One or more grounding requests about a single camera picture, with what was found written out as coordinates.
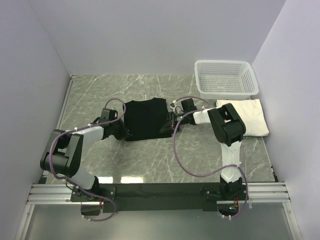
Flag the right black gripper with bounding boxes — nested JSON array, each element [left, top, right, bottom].
[[160, 111, 189, 135]]

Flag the black t shirt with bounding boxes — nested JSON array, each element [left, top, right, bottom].
[[123, 97, 172, 142]]

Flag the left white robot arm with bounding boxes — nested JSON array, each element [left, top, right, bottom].
[[40, 108, 129, 201]]

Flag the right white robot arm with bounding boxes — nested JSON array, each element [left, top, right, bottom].
[[162, 98, 246, 200]]

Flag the white perforated plastic basket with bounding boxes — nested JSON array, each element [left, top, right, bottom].
[[194, 60, 259, 100]]

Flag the folded white t shirt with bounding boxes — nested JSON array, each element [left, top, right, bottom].
[[216, 99, 270, 137]]

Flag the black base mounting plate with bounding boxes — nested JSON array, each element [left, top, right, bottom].
[[70, 182, 248, 213]]

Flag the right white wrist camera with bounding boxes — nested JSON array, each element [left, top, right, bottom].
[[169, 100, 183, 114]]

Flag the aluminium left side rail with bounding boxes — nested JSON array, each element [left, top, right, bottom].
[[38, 74, 76, 183]]

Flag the aluminium front frame rail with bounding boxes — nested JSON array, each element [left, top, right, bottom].
[[27, 182, 290, 205]]

